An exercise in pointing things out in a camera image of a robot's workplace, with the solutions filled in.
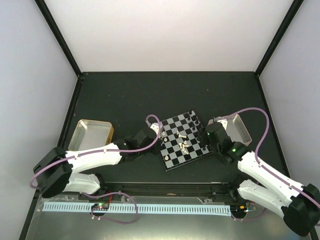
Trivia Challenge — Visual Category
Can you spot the gold rimmed metal tin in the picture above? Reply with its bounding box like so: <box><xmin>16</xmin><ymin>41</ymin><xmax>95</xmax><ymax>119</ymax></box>
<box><xmin>68</xmin><ymin>119</ymin><xmax>114</xmax><ymax>151</ymax></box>

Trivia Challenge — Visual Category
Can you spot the black grey chess board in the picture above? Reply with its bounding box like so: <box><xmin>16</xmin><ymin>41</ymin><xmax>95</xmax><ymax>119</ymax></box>
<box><xmin>159</xmin><ymin>110</ymin><xmax>211</xmax><ymax>172</ymax></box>

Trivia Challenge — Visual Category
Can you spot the right controller circuit board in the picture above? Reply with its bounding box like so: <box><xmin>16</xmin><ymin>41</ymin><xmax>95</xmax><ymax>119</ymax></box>
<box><xmin>230</xmin><ymin>205</ymin><xmax>257</xmax><ymax>214</ymax></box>

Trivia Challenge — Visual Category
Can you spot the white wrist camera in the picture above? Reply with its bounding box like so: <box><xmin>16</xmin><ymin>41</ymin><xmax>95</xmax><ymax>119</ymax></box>
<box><xmin>149</xmin><ymin>123</ymin><xmax>163</xmax><ymax>137</ymax></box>
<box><xmin>214</xmin><ymin>119</ymin><xmax>228</xmax><ymax>130</ymax></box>

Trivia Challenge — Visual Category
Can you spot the pink metal tray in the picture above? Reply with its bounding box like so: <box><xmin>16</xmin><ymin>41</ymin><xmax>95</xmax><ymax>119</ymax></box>
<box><xmin>207</xmin><ymin>114</ymin><xmax>252</xmax><ymax>147</ymax></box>

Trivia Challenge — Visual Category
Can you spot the left controller circuit board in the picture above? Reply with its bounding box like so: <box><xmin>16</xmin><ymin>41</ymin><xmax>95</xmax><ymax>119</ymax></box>
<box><xmin>91</xmin><ymin>203</ymin><xmax>110</xmax><ymax>211</ymax></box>

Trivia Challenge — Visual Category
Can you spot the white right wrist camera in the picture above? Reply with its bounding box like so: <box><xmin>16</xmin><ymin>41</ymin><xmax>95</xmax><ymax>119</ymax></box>
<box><xmin>214</xmin><ymin>119</ymin><xmax>228</xmax><ymax>130</ymax></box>

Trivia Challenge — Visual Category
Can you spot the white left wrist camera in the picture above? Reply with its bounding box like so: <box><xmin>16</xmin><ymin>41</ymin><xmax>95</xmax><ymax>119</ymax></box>
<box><xmin>149</xmin><ymin>123</ymin><xmax>163</xmax><ymax>137</ymax></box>

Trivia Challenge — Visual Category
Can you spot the white slotted cable duct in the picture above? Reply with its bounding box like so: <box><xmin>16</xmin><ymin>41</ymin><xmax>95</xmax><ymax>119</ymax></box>
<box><xmin>42</xmin><ymin>202</ymin><xmax>232</xmax><ymax>217</ymax></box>

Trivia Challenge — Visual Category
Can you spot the pile of white chess pieces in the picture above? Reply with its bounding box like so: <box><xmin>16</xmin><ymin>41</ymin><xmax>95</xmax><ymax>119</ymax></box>
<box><xmin>176</xmin><ymin>131</ymin><xmax>190</xmax><ymax>155</ymax></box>

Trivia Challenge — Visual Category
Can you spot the controller circuit board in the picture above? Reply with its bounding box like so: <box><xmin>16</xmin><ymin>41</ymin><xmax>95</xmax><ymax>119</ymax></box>
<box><xmin>91</xmin><ymin>203</ymin><xmax>110</xmax><ymax>211</ymax></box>
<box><xmin>230</xmin><ymin>205</ymin><xmax>257</xmax><ymax>214</ymax></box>

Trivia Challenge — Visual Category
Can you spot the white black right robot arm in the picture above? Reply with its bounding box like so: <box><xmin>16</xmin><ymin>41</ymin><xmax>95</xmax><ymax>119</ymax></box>
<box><xmin>197</xmin><ymin>122</ymin><xmax>320</xmax><ymax>237</ymax></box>

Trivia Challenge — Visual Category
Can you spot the black chess pieces group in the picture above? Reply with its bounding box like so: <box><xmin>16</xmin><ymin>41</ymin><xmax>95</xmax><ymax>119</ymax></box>
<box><xmin>183</xmin><ymin>110</ymin><xmax>203</xmax><ymax>133</ymax></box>

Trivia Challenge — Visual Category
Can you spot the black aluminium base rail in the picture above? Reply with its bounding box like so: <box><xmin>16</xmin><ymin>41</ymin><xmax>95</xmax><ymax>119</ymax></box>
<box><xmin>94</xmin><ymin>182</ymin><xmax>240</xmax><ymax>202</ymax></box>

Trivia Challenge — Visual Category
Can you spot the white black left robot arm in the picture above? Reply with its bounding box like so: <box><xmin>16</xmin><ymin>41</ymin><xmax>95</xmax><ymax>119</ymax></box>
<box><xmin>29</xmin><ymin>123</ymin><xmax>162</xmax><ymax>200</ymax></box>

